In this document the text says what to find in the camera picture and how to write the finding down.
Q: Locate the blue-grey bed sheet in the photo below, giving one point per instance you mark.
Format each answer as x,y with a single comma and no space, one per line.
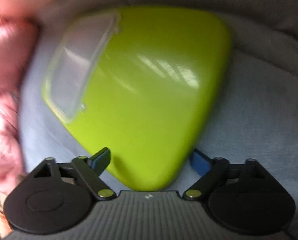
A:
251,110

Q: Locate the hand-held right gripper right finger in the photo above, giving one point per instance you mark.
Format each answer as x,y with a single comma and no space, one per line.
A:
200,163

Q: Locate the green plastic box lid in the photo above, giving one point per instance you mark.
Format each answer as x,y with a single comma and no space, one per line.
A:
151,105

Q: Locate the pink quilt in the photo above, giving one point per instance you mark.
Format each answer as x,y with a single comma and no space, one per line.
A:
3,55

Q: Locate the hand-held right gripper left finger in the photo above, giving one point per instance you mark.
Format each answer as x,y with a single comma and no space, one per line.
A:
101,158

